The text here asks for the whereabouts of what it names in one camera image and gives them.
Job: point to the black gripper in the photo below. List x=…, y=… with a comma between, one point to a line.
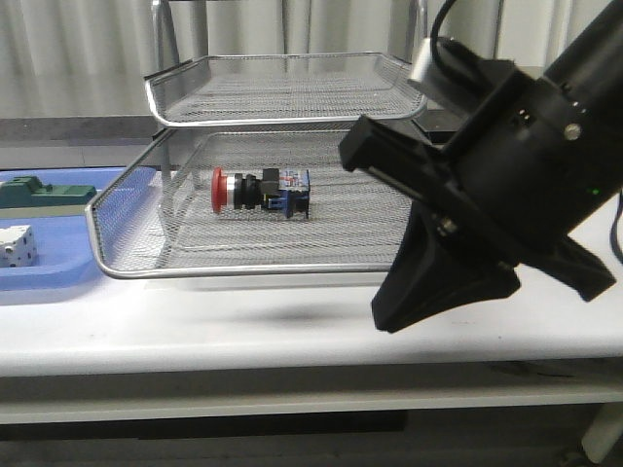
x=534, y=158

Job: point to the red emergency stop button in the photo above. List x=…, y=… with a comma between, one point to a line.
x=283, y=190

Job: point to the silver mesh tray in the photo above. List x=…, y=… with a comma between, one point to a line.
x=292, y=92
x=277, y=214
x=156, y=221

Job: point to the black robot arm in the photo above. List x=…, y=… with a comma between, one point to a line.
x=591, y=44

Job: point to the dark stone counter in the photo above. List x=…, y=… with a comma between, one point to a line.
x=74, y=107

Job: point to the silver mesh bottom tray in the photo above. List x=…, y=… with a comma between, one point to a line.
x=277, y=214

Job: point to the silver mesh top tray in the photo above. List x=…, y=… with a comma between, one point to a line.
x=292, y=92

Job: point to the blue plastic tray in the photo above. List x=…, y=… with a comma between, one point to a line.
x=62, y=248

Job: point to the white grey cube block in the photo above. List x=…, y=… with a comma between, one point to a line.
x=18, y=247

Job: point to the green terminal block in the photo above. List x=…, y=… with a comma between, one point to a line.
x=29, y=191

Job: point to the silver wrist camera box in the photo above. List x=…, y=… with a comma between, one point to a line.
x=426, y=77

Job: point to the grey metal rack frame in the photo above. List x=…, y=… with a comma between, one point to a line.
x=168, y=160

